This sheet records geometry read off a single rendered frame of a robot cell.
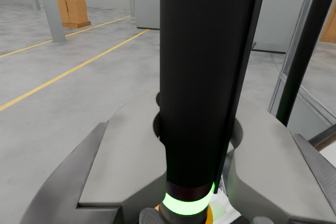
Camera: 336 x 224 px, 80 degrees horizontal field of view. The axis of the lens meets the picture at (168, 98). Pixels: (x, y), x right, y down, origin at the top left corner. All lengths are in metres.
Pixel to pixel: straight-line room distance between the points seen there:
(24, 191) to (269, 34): 5.49
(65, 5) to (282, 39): 6.99
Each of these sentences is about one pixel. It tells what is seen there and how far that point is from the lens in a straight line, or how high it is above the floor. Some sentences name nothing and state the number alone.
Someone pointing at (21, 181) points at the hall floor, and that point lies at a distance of 2.28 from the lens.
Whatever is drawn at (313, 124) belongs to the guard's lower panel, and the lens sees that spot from 1.30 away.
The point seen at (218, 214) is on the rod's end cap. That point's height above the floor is 1.36.
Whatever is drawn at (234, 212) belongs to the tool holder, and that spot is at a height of 1.36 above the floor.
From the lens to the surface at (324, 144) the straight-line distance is 0.33.
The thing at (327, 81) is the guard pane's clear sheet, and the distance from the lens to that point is 1.26.
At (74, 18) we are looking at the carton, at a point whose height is 0.30.
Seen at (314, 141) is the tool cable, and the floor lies 1.37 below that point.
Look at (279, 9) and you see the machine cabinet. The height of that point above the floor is 1.02.
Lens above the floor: 1.53
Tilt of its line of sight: 30 degrees down
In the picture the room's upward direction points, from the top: 1 degrees clockwise
